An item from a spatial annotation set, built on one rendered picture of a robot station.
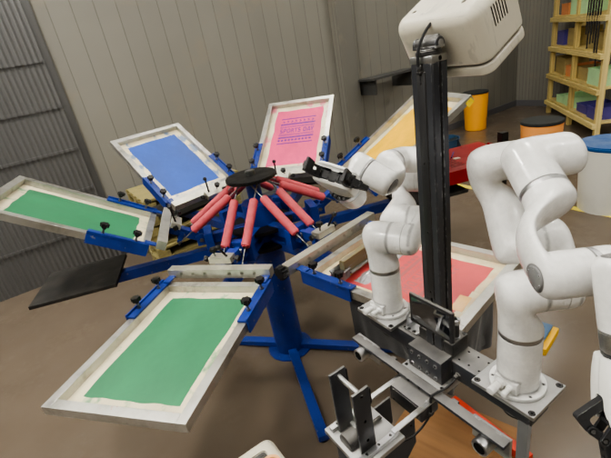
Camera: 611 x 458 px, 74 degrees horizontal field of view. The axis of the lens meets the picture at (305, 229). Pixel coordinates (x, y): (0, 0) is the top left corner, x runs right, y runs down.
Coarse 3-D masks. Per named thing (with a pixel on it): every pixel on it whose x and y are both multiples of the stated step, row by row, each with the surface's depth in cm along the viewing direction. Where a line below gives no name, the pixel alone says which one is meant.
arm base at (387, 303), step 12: (372, 276) 127; (384, 276) 124; (396, 276) 125; (372, 288) 130; (384, 288) 126; (396, 288) 126; (372, 300) 132; (384, 300) 128; (396, 300) 128; (372, 312) 128; (384, 312) 129; (396, 312) 130
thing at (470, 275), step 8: (408, 256) 197; (400, 264) 192; (456, 264) 184; (464, 264) 183; (472, 264) 182; (464, 272) 178; (472, 272) 177; (480, 272) 176; (488, 272) 175; (456, 280) 173; (464, 280) 172; (472, 280) 171; (480, 280) 170; (464, 288) 167; (472, 288) 166
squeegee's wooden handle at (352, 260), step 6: (360, 246) 193; (354, 252) 189; (360, 252) 190; (348, 258) 185; (354, 258) 187; (360, 258) 191; (366, 258) 194; (342, 264) 184; (348, 264) 185; (354, 264) 188
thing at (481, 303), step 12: (360, 240) 215; (336, 252) 207; (348, 252) 210; (456, 252) 192; (468, 252) 188; (480, 252) 184; (492, 252) 182; (324, 264) 198; (516, 264) 170; (492, 288) 158; (360, 300) 170; (480, 300) 153; (492, 300) 156; (468, 312) 148; (480, 312) 149; (468, 324) 143
